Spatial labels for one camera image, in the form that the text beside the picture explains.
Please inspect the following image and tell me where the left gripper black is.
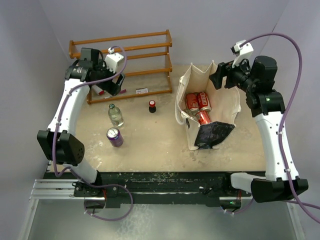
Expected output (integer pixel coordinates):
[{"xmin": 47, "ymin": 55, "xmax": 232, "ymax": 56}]
[{"xmin": 94, "ymin": 59, "xmax": 126, "ymax": 96}]

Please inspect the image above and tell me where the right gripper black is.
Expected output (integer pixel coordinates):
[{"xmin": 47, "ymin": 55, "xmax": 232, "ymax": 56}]
[{"xmin": 210, "ymin": 54, "xmax": 257, "ymax": 93}]

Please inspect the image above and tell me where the cream canvas tote bag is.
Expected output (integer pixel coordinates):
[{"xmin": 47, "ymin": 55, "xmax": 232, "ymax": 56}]
[{"xmin": 175, "ymin": 62, "xmax": 241, "ymax": 151}]

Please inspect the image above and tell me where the red cola can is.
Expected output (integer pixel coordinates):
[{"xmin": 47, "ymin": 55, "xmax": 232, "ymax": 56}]
[{"xmin": 185, "ymin": 93, "xmax": 200, "ymax": 114}]

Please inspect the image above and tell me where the clear bottle green cap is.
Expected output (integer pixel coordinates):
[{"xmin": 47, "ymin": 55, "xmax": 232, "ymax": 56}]
[
  {"xmin": 108, "ymin": 103, "xmax": 124, "ymax": 127},
  {"xmin": 184, "ymin": 108, "xmax": 193, "ymax": 116}
]

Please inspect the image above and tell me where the purple soda can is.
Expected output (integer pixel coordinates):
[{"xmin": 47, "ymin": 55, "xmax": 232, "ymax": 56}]
[{"xmin": 106, "ymin": 127, "xmax": 124, "ymax": 147}]

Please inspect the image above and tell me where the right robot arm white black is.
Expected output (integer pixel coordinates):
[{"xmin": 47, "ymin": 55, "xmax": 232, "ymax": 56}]
[{"xmin": 209, "ymin": 55, "xmax": 309, "ymax": 203}]

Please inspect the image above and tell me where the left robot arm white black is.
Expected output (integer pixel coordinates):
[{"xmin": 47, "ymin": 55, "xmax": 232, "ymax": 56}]
[{"xmin": 36, "ymin": 46, "xmax": 128, "ymax": 196}]

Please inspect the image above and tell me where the purple capped marker pen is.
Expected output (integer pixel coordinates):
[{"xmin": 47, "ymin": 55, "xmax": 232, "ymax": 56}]
[{"xmin": 104, "ymin": 89, "xmax": 127, "ymax": 99}]

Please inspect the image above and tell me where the small white red label card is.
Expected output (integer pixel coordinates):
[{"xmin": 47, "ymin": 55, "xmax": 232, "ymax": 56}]
[{"xmin": 136, "ymin": 87, "xmax": 149, "ymax": 95}]

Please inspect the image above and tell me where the white red eraser box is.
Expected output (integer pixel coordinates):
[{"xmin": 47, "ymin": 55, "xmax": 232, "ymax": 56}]
[{"xmin": 92, "ymin": 85, "xmax": 105, "ymax": 96}]

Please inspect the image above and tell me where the wooden shelf rack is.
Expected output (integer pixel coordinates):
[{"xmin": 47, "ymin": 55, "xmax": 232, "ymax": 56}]
[{"xmin": 68, "ymin": 29, "xmax": 173, "ymax": 105}]

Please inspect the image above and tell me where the red black stamp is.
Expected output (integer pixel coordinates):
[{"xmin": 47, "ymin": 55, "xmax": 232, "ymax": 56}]
[{"xmin": 148, "ymin": 100, "xmax": 157, "ymax": 113}]

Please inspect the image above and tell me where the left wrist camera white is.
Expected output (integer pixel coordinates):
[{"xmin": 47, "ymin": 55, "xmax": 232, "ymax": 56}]
[{"xmin": 104, "ymin": 47, "xmax": 125, "ymax": 74}]

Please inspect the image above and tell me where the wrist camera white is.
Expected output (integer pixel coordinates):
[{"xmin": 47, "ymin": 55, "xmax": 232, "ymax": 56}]
[
  {"xmin": 104, "ymin": 47, "xmax": 125, "ymax": 74},
  {"xmin": 231, "ymin": 40, "xmax": 254, "ymax": 68}
]

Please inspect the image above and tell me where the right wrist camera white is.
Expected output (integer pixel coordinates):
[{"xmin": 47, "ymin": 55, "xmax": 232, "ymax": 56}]
[{"xmin": 231, "ymin": 40, "xmax": 254, "ymax": 68}]

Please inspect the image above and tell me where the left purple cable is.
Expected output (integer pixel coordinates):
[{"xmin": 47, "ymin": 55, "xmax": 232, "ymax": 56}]
[{"xmin": 52, "ymin": 45, "xmax": 135, "ymax": 222}]

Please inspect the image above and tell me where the purple cable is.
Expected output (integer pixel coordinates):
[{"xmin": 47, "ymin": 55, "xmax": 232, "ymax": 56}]
[
  {"xmin": 223, "ymin": 32, "xmax": 320, "ymax": 216},
  {"xmin": 52, "ymin": 45, "xmax": 135, "ymax": 222}
]

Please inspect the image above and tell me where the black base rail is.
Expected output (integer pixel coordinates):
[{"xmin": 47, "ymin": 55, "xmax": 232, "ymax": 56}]
[{"xmin": 72, "ymin": 171, "xmax": 250, "ymax": 209}]

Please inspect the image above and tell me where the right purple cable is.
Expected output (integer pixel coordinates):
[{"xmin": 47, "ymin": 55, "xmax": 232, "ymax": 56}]
[{"xmin": 223, "ymin": 32, "xmax": 320, "ymax": 216}]

